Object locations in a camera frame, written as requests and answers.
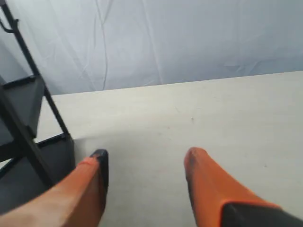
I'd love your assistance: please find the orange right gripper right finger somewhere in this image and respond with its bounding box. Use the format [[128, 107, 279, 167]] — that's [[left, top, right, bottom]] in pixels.
[[184, 147, 303, 227]]

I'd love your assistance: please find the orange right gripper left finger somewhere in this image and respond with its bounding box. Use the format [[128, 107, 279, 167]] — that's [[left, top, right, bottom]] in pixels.
[[0, 149, 109, 227]]

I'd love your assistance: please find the black metal shelf rack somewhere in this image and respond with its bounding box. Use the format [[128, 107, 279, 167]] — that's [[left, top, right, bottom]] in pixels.
[[0, 0, 75, 214]]

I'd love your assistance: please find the black metal hook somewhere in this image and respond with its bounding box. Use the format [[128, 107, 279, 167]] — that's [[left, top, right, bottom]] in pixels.
[[0, 19, 19, 34]]

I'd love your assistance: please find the white backdrop cloth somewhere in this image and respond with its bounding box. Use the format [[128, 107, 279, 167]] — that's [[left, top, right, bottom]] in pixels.
[[7, 0, 303, 95]]

